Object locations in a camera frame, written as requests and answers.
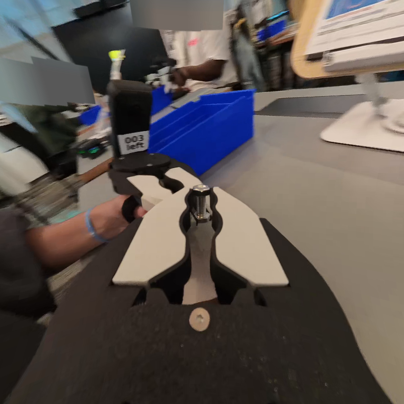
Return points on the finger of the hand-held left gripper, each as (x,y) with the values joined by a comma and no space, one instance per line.
(184,177)
(150,188)

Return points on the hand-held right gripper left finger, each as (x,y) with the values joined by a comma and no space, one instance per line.
(151,249)

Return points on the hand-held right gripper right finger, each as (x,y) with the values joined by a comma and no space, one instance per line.
(249,249)

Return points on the silver bolt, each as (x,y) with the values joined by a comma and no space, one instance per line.
(201,202)

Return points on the person's left forearm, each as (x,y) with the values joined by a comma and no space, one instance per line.
(57,246)

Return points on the grey desk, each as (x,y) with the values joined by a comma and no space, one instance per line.
(328,208)

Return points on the person's left hand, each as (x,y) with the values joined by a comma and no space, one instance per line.
(110,221)

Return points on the black digital timer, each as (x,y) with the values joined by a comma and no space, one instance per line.
(95,149)

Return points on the blue wristband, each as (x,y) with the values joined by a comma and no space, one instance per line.
(93,230)

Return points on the black monitor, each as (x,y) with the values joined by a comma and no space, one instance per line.
(88,44)

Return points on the denim jacket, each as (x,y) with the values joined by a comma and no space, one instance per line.
(246,50)

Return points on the white document stand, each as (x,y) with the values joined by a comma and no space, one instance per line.
(360,129)

